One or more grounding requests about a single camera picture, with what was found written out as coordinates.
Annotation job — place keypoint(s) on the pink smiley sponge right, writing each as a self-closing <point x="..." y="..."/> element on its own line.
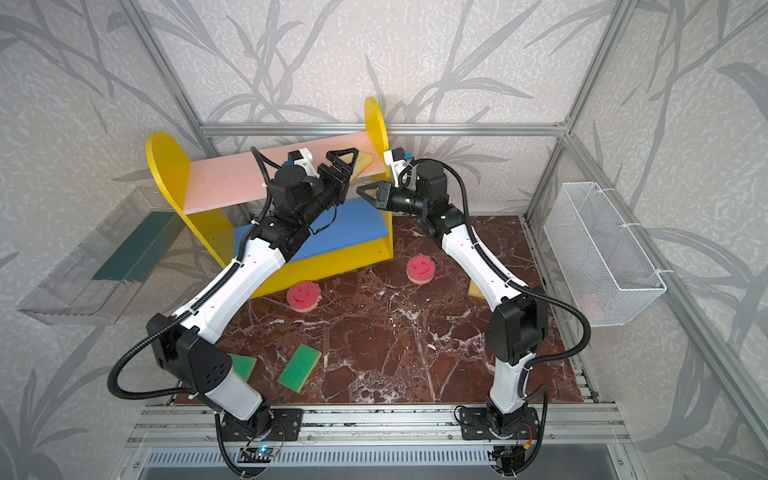
<point x="421" y="269"/>

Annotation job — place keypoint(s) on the pink top shelf board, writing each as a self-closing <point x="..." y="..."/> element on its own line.
<point x="234" y="179"/>

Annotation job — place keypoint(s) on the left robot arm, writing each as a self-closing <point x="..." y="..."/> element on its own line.
<point x="236" y="397"/>

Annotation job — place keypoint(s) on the yellow shelf unit frame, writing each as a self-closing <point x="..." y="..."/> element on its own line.
<point x="170" y="167"/>

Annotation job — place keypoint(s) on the green circuit board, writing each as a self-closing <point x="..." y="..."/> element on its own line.
<point x="258" y="455"/>

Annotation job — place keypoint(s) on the dark green scouring pad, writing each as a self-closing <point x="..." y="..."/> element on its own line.
<point x="144" y="248"/>

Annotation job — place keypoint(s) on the pink smiley sponge left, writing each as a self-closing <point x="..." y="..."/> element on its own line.
<point x="304" y="296"/>

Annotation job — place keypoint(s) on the blue lower shelf board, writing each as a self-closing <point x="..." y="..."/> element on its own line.
<point x="352" y="223"/>

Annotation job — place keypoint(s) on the yellow sponge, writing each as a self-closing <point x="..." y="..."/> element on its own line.
<point x="474" y="291"/>
<point x="361" y="162"/>

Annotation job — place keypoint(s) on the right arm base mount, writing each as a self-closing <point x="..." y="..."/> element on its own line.
<point x="475" y="424"/>

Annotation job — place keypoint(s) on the clear plastic wall tray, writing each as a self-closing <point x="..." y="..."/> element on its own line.
<point x="69" y="295"/>

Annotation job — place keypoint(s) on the white wire mesh basket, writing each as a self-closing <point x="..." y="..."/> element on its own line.
<point x="598" y="253"/>

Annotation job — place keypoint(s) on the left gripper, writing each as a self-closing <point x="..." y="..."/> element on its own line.
<point x="330" y="180"/>

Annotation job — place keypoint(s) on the green sponge under arm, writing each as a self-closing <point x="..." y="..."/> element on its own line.
<point x="243" y="366"/>

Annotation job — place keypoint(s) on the pink smiley sponge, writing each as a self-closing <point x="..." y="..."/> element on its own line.
<point x="421" y="269"/>
<point x="304" y="296"/>

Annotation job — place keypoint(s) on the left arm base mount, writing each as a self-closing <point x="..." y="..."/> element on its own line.
<point x="281" y="424"/>

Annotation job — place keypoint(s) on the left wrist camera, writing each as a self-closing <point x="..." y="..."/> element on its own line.
<point x="302" y="158"/>

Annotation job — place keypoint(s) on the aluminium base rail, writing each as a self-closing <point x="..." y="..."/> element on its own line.
<point x="369" y="425"/>

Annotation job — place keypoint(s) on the pink item in basket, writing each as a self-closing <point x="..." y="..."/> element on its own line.
<point x="590" y="306"/>

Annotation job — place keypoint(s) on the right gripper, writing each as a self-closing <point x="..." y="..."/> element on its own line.
<point x="383" y="197"/>

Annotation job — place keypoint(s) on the green sponge centre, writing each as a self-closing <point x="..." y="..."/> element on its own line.
<point x="299" y="368"/>

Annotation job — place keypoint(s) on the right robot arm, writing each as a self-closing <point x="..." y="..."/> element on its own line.
<point x="508" y="392"/>

